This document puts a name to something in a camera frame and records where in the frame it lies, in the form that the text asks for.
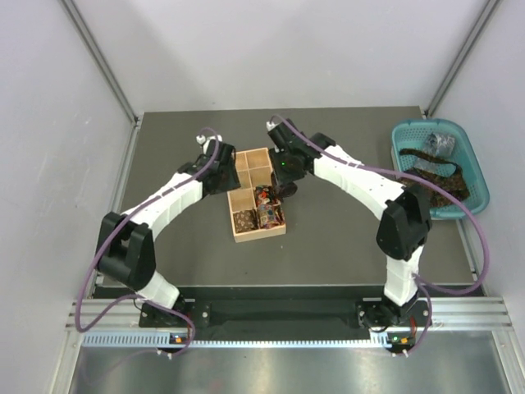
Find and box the wooden compartment box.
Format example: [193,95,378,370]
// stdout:
[227,148,286,243]

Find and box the dark purple patterned tie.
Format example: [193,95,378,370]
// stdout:
[276,182,298,199]

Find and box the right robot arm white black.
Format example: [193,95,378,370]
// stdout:
[266,119,431,332]

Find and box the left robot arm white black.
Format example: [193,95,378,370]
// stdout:
[95,137,240,326]

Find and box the brown patterned rolled tie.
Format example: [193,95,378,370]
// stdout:
[233,209,258,233]

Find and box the colourful rolled tie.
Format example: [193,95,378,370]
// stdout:
[254,185,284,229]

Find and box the teal plastic basket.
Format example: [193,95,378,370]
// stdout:
[391,119,490,214]

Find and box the grey patterned tie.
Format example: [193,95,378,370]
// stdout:
[414,132,455,172]

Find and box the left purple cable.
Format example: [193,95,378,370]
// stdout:
[75,126,222,354]

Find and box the purple cable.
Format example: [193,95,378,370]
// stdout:
[75,126,222,354]
[268,113,491,358]

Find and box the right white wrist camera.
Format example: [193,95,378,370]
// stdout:
[266,120,280,132]

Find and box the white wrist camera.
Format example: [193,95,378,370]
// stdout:
[266,120,280,132]
[195,134,222,154]

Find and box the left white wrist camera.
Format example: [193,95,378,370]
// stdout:
[195,134,222,154]

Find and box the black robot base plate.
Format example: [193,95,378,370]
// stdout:
[139,285,431,341]

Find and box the slotted cable duct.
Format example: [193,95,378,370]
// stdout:
[81,331,415,350]

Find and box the left aluminium frame post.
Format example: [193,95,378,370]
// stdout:
[58,0,139,125]

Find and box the aluminium frame post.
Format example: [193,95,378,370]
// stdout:
[422,0,502,118]
[58,0,139,125]

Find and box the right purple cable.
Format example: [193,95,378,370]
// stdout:
[268,113,491,358]

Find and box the right aluminium frame post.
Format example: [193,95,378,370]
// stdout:
[422,0,502,118]

